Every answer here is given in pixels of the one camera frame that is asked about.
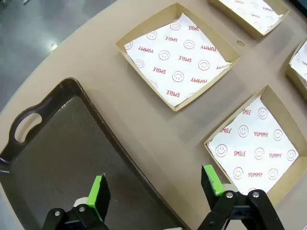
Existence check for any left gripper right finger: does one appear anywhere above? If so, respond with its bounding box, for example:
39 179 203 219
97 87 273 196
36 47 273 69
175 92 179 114
196 164 286 230

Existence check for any white printed paper liner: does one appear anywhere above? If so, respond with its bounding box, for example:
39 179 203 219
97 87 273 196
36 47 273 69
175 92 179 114
124 12 232 107
219 0 283 31
289 40 307 86
206 95 300 195

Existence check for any brown plastic serving tray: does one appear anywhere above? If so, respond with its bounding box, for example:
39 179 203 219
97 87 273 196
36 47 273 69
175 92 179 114
0 77 191 230

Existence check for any kraft cardboard donut box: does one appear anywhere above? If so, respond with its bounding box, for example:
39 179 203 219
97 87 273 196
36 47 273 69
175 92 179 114
208 0 291 40
203 84 307 207
284 37 307 104
115 1 241 112

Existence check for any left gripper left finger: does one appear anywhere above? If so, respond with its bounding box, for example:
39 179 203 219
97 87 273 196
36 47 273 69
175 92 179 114
42 173 111 230

